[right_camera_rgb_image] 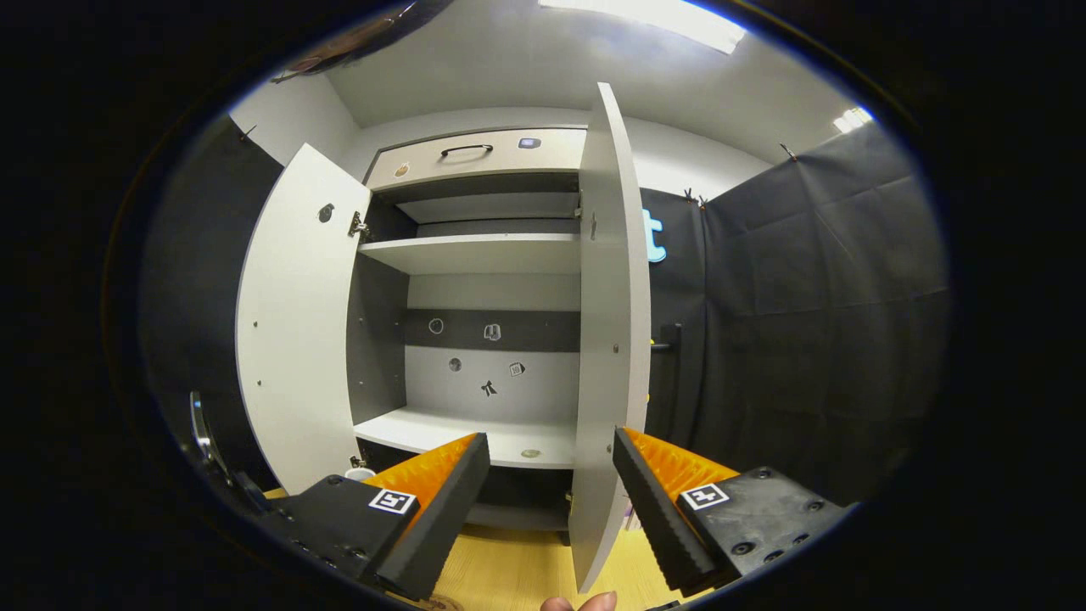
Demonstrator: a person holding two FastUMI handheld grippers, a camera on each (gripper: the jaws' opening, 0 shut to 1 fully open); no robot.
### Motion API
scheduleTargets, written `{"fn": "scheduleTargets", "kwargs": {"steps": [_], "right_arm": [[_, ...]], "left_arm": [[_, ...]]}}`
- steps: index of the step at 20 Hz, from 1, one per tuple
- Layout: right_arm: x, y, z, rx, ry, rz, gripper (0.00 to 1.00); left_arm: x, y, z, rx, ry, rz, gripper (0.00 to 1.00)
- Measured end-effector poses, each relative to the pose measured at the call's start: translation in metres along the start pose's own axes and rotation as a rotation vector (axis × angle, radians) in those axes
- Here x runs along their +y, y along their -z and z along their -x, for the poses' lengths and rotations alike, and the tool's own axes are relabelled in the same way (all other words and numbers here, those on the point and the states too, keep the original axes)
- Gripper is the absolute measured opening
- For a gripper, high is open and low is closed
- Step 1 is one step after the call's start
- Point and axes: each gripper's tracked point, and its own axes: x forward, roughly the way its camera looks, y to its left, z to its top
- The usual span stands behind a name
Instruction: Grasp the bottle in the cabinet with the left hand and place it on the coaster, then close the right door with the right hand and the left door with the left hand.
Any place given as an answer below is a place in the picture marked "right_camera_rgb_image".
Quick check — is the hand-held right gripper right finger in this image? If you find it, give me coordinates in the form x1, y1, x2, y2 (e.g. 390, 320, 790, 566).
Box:
611, 426, 849, 599

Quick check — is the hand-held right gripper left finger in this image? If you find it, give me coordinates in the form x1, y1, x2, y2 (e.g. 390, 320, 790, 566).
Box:
255, 431, 493, 602

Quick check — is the white cabinet door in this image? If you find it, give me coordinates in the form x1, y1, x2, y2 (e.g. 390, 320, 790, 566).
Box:
567, 81, 652, 593
235, 143, 374, 497

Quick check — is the white cabinet shelf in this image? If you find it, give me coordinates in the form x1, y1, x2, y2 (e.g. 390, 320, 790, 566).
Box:
354, 407, 578, 470
358, 233, 583, 276

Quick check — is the grey cabinet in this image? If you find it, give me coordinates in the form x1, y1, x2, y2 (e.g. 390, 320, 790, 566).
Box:
344, 127, 591, 535

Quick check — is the beige cabinet drawer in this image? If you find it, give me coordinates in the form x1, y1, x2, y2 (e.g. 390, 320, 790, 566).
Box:
365, 127, 588, 192

